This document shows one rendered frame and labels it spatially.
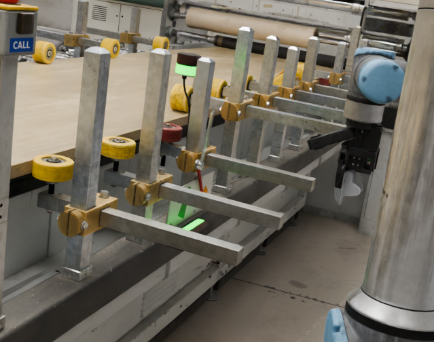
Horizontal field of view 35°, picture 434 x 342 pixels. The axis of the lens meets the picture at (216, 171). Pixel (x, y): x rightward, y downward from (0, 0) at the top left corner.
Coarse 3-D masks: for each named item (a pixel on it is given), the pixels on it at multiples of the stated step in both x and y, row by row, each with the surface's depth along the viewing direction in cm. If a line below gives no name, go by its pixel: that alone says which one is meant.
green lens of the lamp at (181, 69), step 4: (176, 64) 172; (180, 64) 170; (176, 68) 171; (180, 68) 170; (184, 68) 170; (188, 68) 169; (192, 68) 170; (176, 72) 171; (180, 72) 170; (184, 72) 170; (188, 72) 170; (192, 72) 170
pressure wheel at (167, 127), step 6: (168, 126) 182; (174, 126) 184; (180, 126) 184; (162, 132) 179; (168, 132) 179; (174, 132) 179; (180, 132) 181; (162, 138) 179; (168, 138) 179; (174, 138) 180; (180, 138) 182; (162, 162) 184
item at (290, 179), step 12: (168, 144) 183; (168, 156) 182; (216, 156) 177; (228, 168) 176; (240, 168) 175; (252, 168) 174; (264, 168) 172; (276, 180) 172; (288, 180) 171; (300, 180) 169; (312, 180) 168
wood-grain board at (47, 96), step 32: (32, 64) 252; (64, 64) 263; (128, 64) 288; (224, 64) 336; (256, 64) 356; (32, 96) 197; (64, 96) 203; (128, 96) 218; (32, 128) 161; (64, 128) 166; (128, 128) 176; (32, 160) 137
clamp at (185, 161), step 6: (186, 150) 175; (210, 150) 180; (180, 156) 173; (186, 156) 173; (192, 156) 172; (198, 156) 173; (180, 162) 173; (186, 162) 173; (192, 162) 172; (180, 168) 174; (186, 168) 173; (192, 168) 172
